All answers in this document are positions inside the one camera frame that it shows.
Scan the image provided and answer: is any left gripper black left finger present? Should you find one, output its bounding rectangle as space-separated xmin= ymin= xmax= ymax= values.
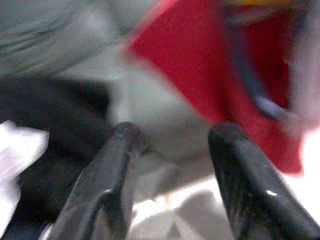
xmin=47 ymin=121 xmax=146 ymax=240

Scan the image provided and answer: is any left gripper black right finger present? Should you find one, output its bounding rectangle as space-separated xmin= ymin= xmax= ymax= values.
xmin=208 ymin=121 xmax=320 ymax=240

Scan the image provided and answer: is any white garment with grey collar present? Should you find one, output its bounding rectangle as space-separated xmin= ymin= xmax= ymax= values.
xmin=126 ymin=129 xmax=320 ymax=240

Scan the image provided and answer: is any black cloth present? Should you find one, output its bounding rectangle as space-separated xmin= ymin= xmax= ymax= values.
xmin=0 ymin=77 xmax=116 ymax=240

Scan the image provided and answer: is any white cloth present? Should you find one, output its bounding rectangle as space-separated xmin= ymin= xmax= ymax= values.
xmin=0 ymin=119 xmax=50 ymax=236

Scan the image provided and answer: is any red garment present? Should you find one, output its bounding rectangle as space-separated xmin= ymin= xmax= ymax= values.
xmin=127 ymin=0 xmax=305 ymax=176

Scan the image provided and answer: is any grey green leather sofa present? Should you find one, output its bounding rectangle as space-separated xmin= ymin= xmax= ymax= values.
xmin=0 ymin=0 xmax=216 ymax=163

